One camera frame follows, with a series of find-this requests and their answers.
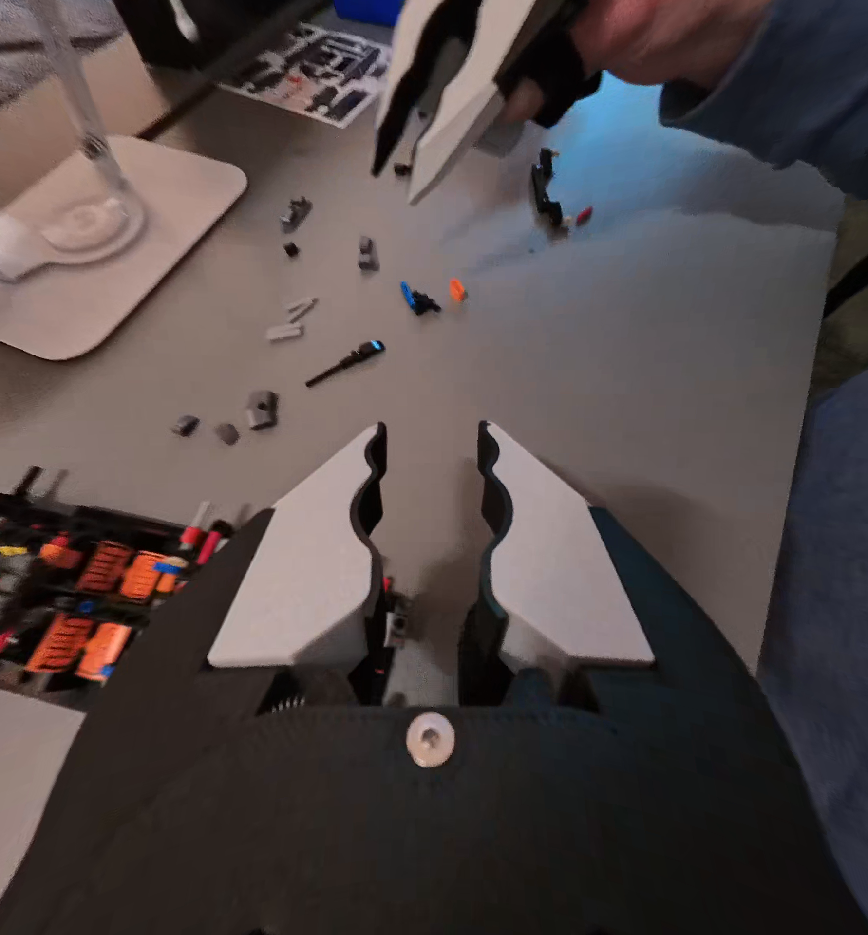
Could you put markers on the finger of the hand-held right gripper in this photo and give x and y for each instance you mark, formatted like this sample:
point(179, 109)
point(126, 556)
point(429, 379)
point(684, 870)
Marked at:
point(408, 58)
point(470, 95)

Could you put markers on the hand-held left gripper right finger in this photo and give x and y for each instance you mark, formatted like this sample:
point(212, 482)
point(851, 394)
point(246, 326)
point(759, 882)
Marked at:
point(565, 584)

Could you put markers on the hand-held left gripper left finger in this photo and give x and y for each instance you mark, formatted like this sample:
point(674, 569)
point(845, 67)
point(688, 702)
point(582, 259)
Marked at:
point(295, 584)

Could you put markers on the lego car chassis model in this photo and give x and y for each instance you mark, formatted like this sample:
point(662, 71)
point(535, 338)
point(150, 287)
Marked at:
point(76, 584)

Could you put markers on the lego sticker sheet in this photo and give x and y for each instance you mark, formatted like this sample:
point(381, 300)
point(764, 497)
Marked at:
point(310, 73)

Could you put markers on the black lego beam tan pins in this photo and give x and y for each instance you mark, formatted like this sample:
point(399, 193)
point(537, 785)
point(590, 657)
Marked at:
point(543, 190)

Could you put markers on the curved grey lego piece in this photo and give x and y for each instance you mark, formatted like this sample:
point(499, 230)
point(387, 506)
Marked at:
point(227, 433)
point(185, 425)

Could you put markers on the grey lego connector with hole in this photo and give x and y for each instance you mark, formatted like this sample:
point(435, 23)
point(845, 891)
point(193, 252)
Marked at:
point(262, 409)

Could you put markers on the grey lego beam piece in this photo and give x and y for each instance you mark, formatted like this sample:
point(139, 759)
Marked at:
point(368, 254)

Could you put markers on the dark grey lego piece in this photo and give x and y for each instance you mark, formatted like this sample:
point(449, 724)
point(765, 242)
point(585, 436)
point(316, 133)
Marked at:
point(295, 214)

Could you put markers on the orange lego connector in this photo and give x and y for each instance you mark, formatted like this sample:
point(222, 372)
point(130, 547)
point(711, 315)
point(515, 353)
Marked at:
point(457, 291)

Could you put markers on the blue and black lego pin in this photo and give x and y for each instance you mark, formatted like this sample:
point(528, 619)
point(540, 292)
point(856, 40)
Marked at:
point(419, 299)

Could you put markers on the black lego axle blue end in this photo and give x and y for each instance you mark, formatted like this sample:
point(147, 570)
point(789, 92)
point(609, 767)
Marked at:
point(339, 365)

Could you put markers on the light grey lego axle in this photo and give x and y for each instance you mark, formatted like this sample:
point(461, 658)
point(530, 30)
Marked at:
point(304, 303)
point(300, 314)

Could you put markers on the person's right hand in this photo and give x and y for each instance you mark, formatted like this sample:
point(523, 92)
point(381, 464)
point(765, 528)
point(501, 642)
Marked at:
point(660, 36)

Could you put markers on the blue plastic bin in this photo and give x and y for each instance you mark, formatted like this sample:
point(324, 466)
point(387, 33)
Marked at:
point(368, 9)

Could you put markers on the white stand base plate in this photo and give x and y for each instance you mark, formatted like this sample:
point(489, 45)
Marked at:
point(171, 219)

